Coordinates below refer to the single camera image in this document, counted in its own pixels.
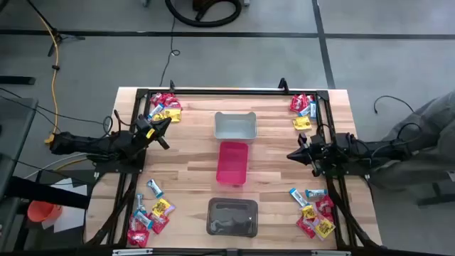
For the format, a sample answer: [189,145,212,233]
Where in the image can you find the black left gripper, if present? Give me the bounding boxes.
[134,113,173,150]

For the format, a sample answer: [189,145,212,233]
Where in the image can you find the silver frame bracket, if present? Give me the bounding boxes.
[112,248,154,256]
[311,250,352,256]

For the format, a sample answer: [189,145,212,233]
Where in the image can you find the black tripod stand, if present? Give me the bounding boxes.
[25,0,86,58]

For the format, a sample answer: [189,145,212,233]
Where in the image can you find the black loose cable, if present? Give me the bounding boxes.
[373,95,415,115]

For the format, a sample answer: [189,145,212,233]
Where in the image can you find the thin black floor cable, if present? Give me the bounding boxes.
[159,16,181,87]

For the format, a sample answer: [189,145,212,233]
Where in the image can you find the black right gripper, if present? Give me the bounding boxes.
[287,132,326,178]

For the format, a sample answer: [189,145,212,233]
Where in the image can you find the black desk leg beam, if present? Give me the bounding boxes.
[5,175,92,210]

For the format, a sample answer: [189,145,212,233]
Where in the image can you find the black diagonal frame strut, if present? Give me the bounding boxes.
[85,173,140,247]
[326,176,382,249]

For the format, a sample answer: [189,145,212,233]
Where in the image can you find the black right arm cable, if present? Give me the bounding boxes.
[396,122,424,143]

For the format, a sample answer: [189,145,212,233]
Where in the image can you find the black vacuum hose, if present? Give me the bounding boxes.
[164,0,243,28]

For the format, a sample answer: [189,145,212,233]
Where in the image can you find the dark grey desk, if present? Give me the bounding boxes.
[0,96,39,200]

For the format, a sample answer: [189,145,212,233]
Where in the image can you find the white paper sheets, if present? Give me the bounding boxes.
[40,176,88,234]

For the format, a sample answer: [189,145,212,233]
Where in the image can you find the dark smoky clear bin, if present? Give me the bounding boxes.
[206,197,259,238]

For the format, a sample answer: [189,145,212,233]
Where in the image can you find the light grey plastic bin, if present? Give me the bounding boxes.
[213,111,258,141]

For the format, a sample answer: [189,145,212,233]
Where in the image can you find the black floor bar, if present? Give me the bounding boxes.
[0,75,37,86]

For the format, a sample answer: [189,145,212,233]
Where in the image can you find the vacuum cleaner body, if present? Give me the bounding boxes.
[191,0,218,12]

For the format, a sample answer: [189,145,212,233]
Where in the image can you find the person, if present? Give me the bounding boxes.
[368,90,455,191]

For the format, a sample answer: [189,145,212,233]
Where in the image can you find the black aluminium table frame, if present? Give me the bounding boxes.
[106,87,360,250]

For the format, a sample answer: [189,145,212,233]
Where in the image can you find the yellow power cable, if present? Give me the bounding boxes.
[35,13,61,145]

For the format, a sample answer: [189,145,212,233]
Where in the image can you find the orange bucket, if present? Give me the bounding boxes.
[27,200,63,223]

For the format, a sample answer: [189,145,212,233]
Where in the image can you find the translucent red plastic bin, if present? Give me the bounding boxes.
[215,141,250,186]

